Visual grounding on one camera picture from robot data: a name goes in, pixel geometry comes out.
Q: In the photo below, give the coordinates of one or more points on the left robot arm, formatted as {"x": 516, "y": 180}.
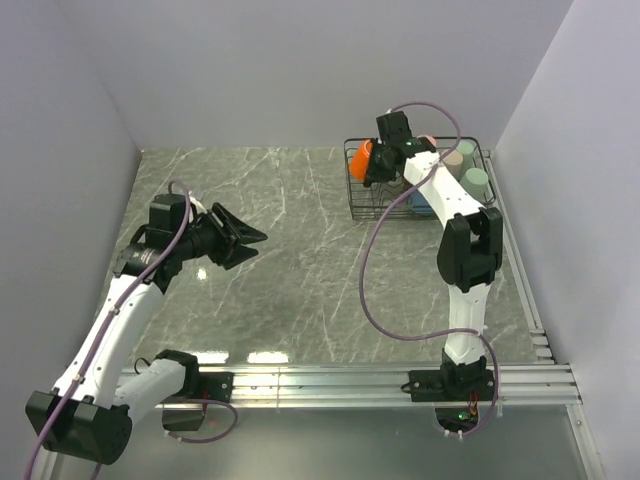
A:
{"x": 88, "y": 413}

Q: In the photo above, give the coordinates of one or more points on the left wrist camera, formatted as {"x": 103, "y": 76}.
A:
{"x": 196, "y": 208}

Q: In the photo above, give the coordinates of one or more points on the beige plastic cup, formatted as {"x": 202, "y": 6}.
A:
{"x": 454, "y": 162}

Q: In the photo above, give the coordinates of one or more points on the aluminium mounting rail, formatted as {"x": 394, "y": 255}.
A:
{"x": 379, "y": 386}

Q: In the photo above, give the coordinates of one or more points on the orange glass mug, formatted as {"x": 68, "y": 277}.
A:
{"x": 360, "y": 161}

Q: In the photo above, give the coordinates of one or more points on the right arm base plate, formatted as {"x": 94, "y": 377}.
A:
{"x": 457, "y": 393}

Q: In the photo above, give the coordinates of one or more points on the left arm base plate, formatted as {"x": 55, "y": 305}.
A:
{"x": 186, "y": 412}

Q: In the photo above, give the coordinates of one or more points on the salmon pink plastic cup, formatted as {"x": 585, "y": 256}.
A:
{"x": 426, "y": 144}

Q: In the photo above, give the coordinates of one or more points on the tall green plastic cup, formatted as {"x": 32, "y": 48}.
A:
{"x": 475, "y": 182}

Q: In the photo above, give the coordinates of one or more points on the blue plastic cup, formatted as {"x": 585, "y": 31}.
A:
{"x": 419, "y": 205}

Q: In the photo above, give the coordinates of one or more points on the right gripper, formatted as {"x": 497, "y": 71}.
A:
{"x": 374, "y": 175}

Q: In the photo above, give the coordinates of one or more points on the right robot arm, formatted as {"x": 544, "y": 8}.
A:
{"x": 469, "y": 256}

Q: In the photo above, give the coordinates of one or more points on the black wire dish rack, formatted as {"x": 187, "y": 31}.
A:
{"x": 368, "y": 203}

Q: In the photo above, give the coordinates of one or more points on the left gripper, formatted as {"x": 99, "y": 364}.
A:
{"x": 232, "y": 233}

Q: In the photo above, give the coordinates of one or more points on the small light green cup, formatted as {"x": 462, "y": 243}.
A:
{"x": 467, "y": 150}

